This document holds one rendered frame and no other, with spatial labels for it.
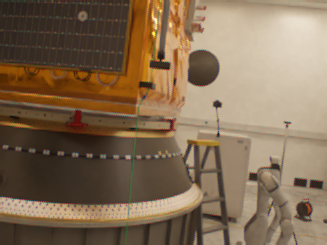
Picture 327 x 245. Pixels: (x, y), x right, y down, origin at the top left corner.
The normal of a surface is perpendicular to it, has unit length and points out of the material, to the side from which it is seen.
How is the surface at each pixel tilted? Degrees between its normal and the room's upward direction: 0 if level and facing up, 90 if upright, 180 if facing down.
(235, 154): 90
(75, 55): 90
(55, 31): 90
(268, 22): 90
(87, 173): 62
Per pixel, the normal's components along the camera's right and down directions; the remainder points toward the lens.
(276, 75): -0.14, 0.01
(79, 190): 0.34, -0.41
